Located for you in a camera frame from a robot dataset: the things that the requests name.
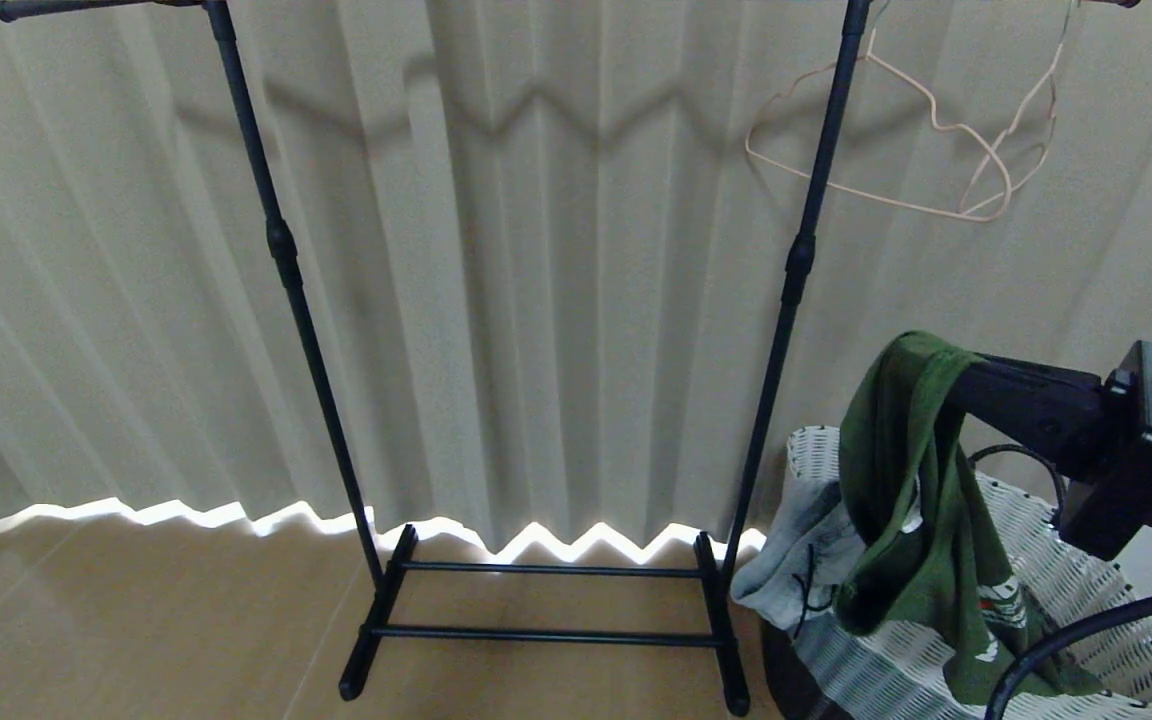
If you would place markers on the green printed t-shirt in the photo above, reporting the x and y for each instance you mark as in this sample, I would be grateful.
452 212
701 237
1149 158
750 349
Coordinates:
906 450

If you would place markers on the pink clothes hanger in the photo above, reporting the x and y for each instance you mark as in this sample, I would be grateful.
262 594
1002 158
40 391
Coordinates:
1009 185
1041 82

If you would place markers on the white laundry basket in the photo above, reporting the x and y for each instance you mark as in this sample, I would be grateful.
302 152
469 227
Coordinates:
1036 560

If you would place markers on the black clothes rack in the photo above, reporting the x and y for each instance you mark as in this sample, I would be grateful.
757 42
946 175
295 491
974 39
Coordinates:
283 250

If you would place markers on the pale grey shorts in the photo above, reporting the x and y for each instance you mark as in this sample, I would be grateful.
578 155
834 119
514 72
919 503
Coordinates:
796 560

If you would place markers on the beige curtain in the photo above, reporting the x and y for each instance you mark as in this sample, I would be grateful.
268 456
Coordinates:
536 300

